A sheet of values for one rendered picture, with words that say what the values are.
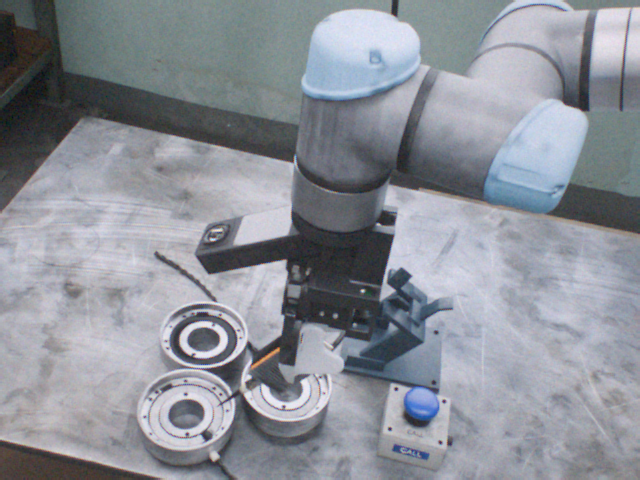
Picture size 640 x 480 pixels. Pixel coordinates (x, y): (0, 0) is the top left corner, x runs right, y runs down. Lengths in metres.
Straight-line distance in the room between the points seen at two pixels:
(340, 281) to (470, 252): 0.56
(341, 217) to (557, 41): 0.20
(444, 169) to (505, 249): 0.69
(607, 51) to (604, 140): 1.96
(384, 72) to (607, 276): 0.78
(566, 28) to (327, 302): 0.28
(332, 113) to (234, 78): 2.07
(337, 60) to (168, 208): 0.70
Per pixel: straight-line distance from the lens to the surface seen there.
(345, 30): 0.53
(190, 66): 2.63
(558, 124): 0.53
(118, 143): 1.31
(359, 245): 0.62
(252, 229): 0.66
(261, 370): 0.77
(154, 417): 0.89
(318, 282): 0.64
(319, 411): 0.89
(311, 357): 0.71
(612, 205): 2.72
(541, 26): 0.64
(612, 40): 0.62
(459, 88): 0.53
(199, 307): 0.98
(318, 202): 0.58
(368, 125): 0.53
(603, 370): 1.10
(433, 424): 0.90
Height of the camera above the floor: 1.56
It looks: 42 degrees down
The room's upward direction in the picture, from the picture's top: 9 degrees clockwise
